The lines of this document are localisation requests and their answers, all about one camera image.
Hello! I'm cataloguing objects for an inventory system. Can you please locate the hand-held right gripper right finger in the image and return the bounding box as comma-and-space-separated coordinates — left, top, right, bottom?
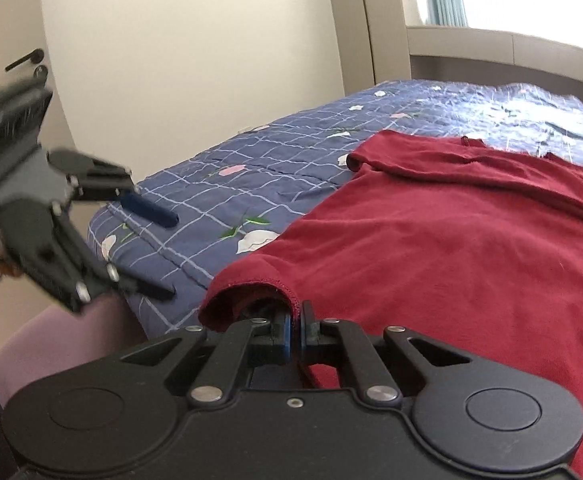
299, 301, 477, 406

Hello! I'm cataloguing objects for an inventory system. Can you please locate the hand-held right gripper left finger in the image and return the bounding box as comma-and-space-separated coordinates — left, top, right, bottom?
114, 311, 295, 406

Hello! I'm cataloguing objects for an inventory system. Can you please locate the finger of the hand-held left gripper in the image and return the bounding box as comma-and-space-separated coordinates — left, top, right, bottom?
46, 148, 180, 229
0, 200, 177, 314

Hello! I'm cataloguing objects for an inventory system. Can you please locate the dark red long-sleeve shirt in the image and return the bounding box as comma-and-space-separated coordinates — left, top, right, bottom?
199, 129, 583, 480

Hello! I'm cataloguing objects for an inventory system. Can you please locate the person's left hand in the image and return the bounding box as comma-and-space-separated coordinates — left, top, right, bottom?
0, 254, 23, 279

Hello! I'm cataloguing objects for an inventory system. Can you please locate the person's pink clothing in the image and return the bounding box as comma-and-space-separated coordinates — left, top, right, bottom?
0, 292, 147, 406

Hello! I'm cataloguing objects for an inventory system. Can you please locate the blue checked floral quilt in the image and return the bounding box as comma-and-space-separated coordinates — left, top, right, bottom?
88, 79, 583, 341

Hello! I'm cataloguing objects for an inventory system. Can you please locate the white door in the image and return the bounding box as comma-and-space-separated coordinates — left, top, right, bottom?
0, 0, 75, 356

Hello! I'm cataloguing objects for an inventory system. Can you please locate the tall beige wardrobe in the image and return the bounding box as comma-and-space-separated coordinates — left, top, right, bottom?
324, 0, 412, 98

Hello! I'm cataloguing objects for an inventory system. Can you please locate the beige headboard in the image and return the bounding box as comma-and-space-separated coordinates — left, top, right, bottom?
405, 24, 583, 83

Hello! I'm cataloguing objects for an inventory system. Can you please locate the black door handle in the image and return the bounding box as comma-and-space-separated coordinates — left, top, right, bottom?
4, 48, 49, 81

